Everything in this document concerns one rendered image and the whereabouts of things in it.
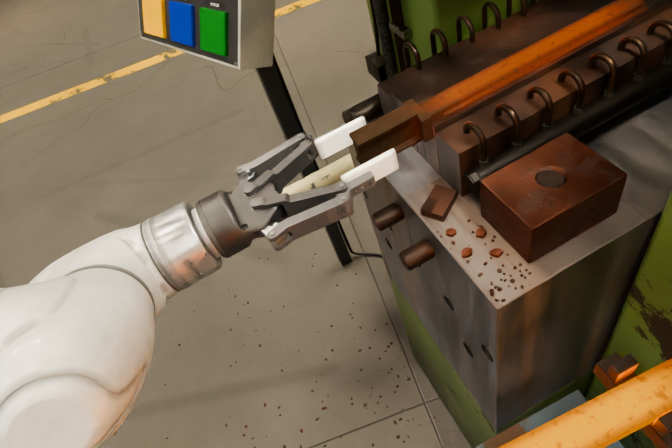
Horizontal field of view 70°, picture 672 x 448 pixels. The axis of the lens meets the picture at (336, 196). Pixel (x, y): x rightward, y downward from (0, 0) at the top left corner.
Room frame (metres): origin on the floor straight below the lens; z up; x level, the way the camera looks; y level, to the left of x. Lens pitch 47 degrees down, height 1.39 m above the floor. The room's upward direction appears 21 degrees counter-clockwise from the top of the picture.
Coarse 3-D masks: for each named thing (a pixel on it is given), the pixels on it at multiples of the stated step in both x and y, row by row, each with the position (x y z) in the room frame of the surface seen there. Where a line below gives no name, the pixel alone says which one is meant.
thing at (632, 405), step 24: (624, 384) 0.10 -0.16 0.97; (648, 384) 0.09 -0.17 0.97; (576, 408) 0.09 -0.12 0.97; (600, 408) 0.09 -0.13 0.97; (624, 408) 0.08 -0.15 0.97; (648, 408) 0.08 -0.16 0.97; (528, 432) 0.09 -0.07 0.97; (552, 432) 0.08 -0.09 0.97; (576, 432) 0.08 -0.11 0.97; (600, 432) 0.07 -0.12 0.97; (624, 432) 0.07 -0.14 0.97
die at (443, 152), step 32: (544, 0) 0.61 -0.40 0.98; (576, 0) 0.57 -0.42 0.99; (608, 0) 0.54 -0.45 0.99; (480, 32) 0.59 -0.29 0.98; (512, 32) 0.55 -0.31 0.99; (544, 32) 0.53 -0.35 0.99; (608, 32) 0.47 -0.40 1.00; (640, 32) 0.45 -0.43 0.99; (448, 64) 0.54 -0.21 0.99; (480, 64) 0.51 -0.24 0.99; (576, 64) 0.44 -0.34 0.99; (384, 96) 0.55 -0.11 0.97; (416, 96) 0.49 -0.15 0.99; (512, 96) 0.43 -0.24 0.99; (576, 96) 0.40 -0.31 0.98; (448, 128) 0.41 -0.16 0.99; (512, 128) 0.38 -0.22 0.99; (448, 160) 0.39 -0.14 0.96
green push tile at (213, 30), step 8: (200, 8) 0.88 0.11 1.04; (208, 8) 0.87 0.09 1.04; (200, 16) 0.88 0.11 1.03; (208, 16) 0.86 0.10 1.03; (216, 16) 0.84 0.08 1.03; (224, 16) 0.82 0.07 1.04; (200, 24) 0.87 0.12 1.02; (208, 24) 0.85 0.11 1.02; (216, 24) 0.84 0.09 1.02; (224, 24) 0.82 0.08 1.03; (200, 32) 0.87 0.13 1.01; (208, 32) 0.85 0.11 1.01; (216, 32) 0.83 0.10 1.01; (224, 32) 0.82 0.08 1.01; (200, 40) 0.87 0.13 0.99; (208, 40) 0.85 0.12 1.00; (216, 40) 0.83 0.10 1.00; (224, 40) 0.81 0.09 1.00; (208, 48) 0.84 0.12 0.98; (216, 48) 0.83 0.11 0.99; (224, 48) 0.81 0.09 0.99; (224, 56) 0.81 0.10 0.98
